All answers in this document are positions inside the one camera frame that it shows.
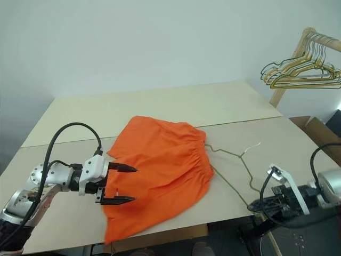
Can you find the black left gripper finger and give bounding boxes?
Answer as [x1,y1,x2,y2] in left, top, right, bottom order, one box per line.
[107,162,140,173]
[102,196,138,206]

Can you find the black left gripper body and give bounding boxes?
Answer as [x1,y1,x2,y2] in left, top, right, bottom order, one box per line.
[85,162,113,205]

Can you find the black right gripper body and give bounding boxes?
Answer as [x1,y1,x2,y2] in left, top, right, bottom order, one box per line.
[271,185,303,215]

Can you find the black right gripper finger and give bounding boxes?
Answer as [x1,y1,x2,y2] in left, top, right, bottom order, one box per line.
[247,196,281,207]
[249,204,288,215]

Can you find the orange shorts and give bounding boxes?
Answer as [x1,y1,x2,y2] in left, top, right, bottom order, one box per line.
[103,115,215,244]

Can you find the green wire hanger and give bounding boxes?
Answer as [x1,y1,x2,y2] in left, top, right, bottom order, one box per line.
[204,141,265,212]

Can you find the thin wooden stick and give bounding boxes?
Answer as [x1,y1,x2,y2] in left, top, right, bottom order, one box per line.
[267,230,283,256]

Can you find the brown cardboard box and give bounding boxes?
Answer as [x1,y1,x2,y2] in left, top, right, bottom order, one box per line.
[288,115,341,158]

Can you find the black box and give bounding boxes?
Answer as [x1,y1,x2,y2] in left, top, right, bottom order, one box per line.
[325,108,341,134]

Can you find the wooden clothes rack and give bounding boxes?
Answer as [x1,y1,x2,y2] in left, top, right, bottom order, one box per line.
[269,27,341,108]

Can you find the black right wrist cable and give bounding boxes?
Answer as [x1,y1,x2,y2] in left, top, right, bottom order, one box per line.
[259,167,341,229]

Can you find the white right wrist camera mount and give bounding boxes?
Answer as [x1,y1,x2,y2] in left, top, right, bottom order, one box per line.
[267,163,311,216]

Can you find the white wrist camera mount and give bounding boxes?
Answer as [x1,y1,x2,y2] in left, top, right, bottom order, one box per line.
[267,163,311,216]
[78,155,110,197]

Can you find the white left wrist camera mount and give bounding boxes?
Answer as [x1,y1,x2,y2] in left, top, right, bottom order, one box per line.
[78,155,110,197]

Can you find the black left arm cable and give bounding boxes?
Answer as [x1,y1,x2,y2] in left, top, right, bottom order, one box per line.
[47,159,82,172]

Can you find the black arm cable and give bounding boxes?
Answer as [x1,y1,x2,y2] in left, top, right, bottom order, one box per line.
[310,143,341,185]
[47,159,82,172]

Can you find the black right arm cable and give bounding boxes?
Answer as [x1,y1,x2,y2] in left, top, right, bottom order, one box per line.
[310,143,341,185]

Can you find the bunch of hanging wire hangers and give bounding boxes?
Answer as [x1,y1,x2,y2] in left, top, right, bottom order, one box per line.
[263,37,341,85]
[269,39,341,90]

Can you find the grey wire hanger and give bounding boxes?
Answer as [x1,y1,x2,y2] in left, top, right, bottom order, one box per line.
[277,39,341,84]

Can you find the dark wire hanger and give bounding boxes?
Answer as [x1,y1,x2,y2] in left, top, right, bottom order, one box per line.
[260,36,341,81]

